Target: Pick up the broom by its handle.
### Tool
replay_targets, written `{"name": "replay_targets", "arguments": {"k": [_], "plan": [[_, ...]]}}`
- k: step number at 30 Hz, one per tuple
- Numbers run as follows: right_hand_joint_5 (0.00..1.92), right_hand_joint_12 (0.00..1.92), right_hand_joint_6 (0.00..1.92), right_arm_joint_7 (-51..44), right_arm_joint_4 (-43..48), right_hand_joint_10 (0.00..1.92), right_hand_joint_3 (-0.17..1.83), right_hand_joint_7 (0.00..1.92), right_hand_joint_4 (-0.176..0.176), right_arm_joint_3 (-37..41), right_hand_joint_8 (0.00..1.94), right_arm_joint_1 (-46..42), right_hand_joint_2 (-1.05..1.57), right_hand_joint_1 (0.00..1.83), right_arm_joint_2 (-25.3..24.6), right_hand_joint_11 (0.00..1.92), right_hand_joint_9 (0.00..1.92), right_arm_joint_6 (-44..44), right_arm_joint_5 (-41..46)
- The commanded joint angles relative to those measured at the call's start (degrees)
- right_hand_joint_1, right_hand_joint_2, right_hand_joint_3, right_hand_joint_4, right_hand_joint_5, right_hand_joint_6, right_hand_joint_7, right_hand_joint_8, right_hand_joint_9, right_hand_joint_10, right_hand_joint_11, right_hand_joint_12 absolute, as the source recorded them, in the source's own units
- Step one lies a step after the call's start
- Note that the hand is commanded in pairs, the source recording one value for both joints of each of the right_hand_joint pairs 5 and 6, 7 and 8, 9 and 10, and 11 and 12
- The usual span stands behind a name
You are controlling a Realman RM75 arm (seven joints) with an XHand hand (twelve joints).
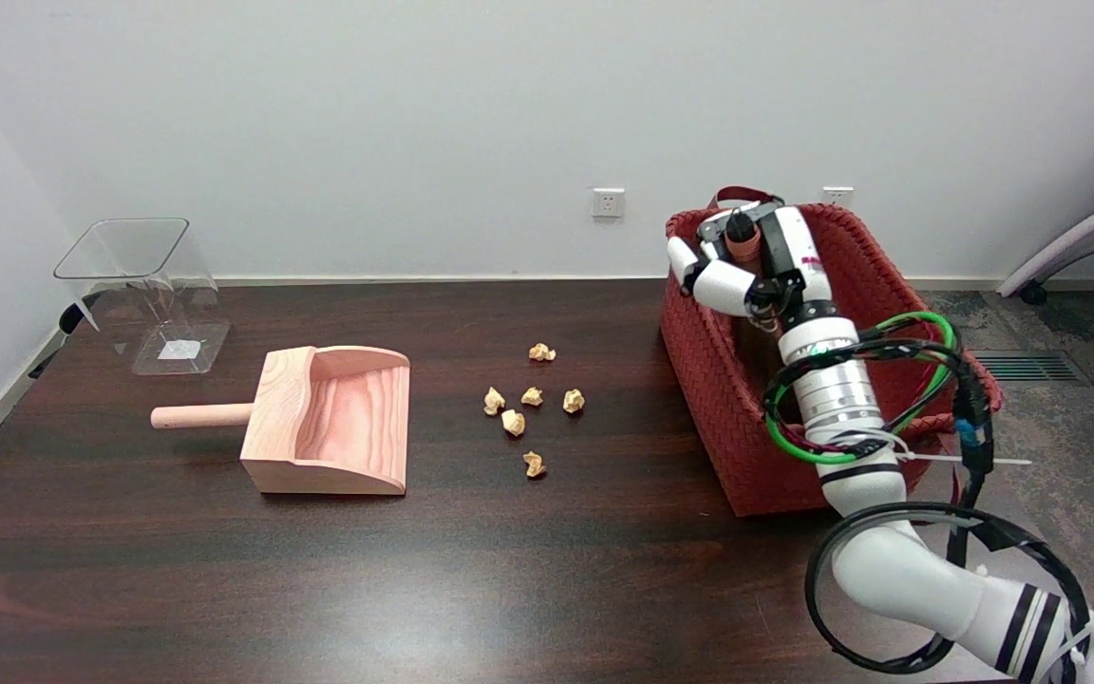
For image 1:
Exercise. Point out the black chair part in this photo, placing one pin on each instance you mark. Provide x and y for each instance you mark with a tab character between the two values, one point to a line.
72	318

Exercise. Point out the white wall socket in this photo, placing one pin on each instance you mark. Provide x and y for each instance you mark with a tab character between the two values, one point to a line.
838	195
608	202

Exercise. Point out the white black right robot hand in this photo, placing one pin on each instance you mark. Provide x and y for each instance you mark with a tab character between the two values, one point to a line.
775	266

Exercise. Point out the floor vent grille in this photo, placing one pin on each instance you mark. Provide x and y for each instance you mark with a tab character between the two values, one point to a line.
1024	367

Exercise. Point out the clear plastic container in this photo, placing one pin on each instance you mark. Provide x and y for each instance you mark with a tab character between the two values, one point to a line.
153	304

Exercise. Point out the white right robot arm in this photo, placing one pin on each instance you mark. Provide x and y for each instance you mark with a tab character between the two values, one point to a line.
851	418

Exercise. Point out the crumpled yellow paper ball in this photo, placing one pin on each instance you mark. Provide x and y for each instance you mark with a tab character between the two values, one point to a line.
541	352
535	465
513	422
574	401
532	396
494	401

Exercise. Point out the red-brown woven basket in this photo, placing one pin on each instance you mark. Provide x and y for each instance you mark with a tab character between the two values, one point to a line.
718	399

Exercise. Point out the wooden dustpan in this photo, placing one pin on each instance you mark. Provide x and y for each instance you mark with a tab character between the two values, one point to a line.
338	423

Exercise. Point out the grey office chair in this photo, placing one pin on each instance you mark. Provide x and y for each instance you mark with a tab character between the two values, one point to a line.
1069	237

